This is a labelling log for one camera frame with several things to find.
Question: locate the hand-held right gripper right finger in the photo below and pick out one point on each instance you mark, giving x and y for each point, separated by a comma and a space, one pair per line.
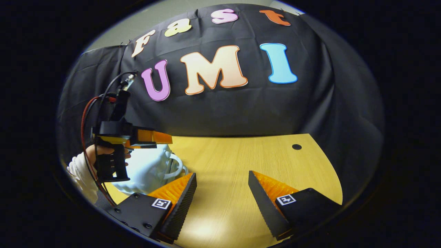
265, 210

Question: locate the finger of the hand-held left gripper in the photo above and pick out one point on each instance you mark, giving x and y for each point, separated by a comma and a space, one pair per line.
155, 136
143, 146

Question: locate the light blue suitcase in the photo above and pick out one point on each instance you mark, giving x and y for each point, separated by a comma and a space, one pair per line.
148, 168

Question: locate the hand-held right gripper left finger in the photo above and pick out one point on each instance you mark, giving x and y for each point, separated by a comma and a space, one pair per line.
181, 213

